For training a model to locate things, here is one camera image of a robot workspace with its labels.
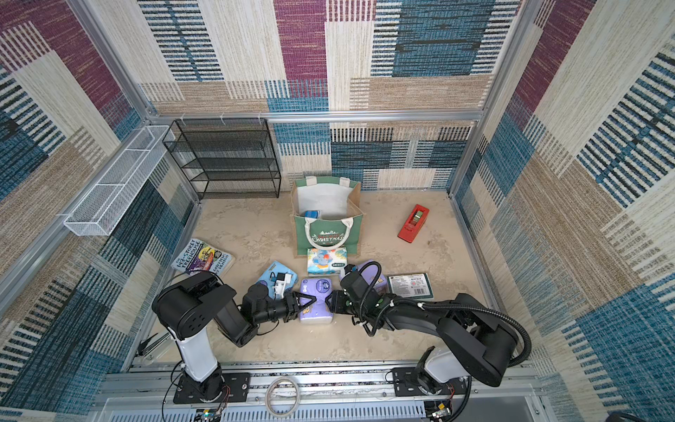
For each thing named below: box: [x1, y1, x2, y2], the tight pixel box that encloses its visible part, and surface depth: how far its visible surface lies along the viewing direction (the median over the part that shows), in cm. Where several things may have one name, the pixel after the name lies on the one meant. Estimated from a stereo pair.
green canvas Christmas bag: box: [290, 176, 365, 259], surface depth 96 cm
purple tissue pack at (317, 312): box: [298, 277, 334, 325], surface depth 86 cm
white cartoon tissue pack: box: [306, 247, 349, 277], surface depth 95 cm
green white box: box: [386, 272, 435, 300], surface depth 89 cm
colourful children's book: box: [170, 238, 236, 277], surface depth 99 cm
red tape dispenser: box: [397, 203, 430, 244], surface depth 106 cm
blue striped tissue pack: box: [304, 210, 320, 219], surface depth 104 cm
